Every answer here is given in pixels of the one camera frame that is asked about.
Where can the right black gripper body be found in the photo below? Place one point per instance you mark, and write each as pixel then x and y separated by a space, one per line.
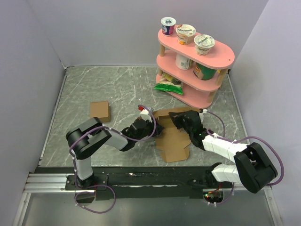
pixel 187 130

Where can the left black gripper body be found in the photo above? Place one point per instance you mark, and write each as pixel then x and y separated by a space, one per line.
pixel 149 130

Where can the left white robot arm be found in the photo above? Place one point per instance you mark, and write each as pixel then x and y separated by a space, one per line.
pixel 85 139

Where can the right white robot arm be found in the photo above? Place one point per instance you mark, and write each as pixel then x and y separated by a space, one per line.
pixel 251 166

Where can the small folded cardboard box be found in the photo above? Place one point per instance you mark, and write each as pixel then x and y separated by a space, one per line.
pixel 101 110

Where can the green snack bag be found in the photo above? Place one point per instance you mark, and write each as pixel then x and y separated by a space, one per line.
pixel 170 84

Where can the pink three-tier shelf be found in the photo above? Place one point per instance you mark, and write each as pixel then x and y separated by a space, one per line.
pixel 201 82

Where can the green can middle shelf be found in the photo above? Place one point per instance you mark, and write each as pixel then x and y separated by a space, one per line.
pixel 203 72

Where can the white container middle shelf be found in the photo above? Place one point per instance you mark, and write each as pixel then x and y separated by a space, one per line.
pixel 183 62

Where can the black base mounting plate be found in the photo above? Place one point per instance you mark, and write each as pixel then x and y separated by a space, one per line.
pixel 148 182

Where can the Chobani white yogurt cup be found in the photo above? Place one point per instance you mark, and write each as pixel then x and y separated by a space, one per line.
pixel 203 44

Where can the Chobani peach yogurt cup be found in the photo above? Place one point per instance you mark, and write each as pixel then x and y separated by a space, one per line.
pixel 185 33

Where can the white blue yogurt cup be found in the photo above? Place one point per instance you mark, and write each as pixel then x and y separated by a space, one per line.
pixel 167 25

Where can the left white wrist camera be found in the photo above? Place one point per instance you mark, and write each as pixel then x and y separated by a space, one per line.
pixel 145 114

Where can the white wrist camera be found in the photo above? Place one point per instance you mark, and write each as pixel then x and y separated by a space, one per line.
pixel 202 112
pixel 145 114

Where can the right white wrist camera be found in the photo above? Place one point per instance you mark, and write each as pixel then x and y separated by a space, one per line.
pixel 202 112

